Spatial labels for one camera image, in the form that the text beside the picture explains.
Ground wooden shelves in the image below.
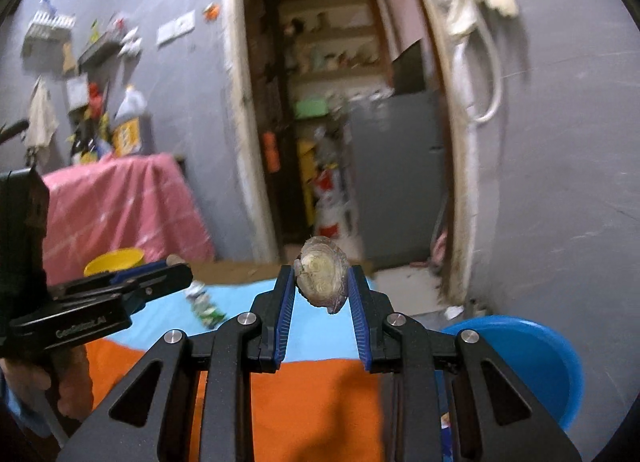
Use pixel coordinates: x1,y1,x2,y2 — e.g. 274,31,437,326
277,0,391,88

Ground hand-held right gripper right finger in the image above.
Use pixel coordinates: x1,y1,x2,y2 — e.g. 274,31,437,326
347,264,583,462

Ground red and white sack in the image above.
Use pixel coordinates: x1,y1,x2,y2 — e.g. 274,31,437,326
312,167,351,240

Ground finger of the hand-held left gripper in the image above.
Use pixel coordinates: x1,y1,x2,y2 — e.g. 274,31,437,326
50,261,171,300
112,264,194,315

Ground yellow bag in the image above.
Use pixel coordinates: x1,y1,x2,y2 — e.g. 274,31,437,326
297,138,317,228

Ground pink slipper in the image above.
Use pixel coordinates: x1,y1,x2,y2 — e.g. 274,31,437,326
430,232,448,268

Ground dark wooden door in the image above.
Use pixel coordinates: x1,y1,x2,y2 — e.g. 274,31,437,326
247,0,301,243

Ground beige hanging rag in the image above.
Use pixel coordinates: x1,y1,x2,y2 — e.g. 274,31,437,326
25,79,60,168

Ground blue plastic basin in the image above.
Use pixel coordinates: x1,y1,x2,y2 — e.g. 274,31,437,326
440,314,585,462

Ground pink checked cloth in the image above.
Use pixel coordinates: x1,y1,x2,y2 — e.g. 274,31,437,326
42,152,216,288

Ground grey refrigerator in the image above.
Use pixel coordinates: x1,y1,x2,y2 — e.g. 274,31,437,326
345,89,448,270

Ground black handlebar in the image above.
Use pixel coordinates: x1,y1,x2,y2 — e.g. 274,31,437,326
0,119,30,143

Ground black wall shelf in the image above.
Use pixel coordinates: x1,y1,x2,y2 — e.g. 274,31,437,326
77,32,143,68

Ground person's left hand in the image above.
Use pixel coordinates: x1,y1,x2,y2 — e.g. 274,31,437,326
0,342,96,423

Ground grey-brown clam shell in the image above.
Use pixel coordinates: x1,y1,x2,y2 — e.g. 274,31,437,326
294,236,349,315

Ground black monitor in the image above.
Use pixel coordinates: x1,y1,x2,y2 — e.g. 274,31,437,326
392,39,426,93

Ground large oil bottle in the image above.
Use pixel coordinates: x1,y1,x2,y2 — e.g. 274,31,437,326
111,84,151,158

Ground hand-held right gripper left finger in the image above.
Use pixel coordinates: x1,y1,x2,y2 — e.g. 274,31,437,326
57,264,296,462

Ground white wall socket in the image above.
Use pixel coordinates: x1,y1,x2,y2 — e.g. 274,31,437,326
156,11,197,47

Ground green wrapper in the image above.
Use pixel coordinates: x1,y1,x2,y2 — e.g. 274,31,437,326
185,281,227,329

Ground green box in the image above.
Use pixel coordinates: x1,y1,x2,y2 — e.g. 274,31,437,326
295,98,328,119

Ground blue and orange blanket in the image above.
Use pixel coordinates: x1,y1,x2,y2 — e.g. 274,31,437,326
82,272,396,462

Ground yellow bowl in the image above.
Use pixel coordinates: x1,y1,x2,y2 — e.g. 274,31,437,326
83,248,146,278

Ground metal wall rack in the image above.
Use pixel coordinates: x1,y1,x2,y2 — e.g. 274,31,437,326
21,9,77,55

